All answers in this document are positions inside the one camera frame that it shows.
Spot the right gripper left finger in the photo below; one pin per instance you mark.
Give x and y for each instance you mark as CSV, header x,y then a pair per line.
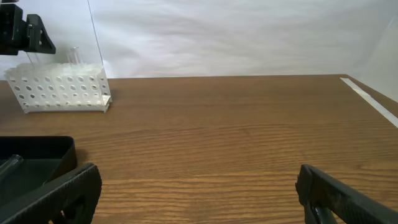
x,y
62,199

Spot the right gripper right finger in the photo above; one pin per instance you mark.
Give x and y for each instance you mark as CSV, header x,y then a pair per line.
x,y
335,199

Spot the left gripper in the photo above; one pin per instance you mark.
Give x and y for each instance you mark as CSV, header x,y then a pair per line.
x,y
11,31

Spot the clear test tube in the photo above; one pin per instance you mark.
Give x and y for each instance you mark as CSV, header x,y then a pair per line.
x,y
31,59
74,56
11,163

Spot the white test tube rack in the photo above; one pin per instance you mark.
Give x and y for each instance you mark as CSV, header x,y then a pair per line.
x,y
56,90

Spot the black tray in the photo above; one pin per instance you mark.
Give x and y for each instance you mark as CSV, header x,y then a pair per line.
x,y
37,146

